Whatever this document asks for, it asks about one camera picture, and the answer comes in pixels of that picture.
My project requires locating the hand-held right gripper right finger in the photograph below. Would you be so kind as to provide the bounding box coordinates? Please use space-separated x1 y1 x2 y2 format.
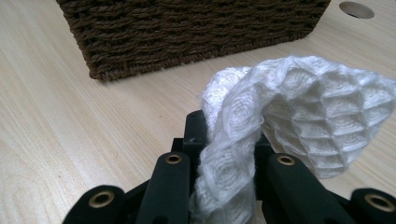
253 135 276 201

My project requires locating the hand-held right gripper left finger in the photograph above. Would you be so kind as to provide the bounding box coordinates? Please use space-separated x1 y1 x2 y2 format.
181 109 209 190

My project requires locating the white textured cloth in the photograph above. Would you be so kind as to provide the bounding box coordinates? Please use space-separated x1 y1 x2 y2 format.
188 54 396 224

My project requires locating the brown woven basket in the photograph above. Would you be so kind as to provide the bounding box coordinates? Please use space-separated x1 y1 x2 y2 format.
55 0 332 82

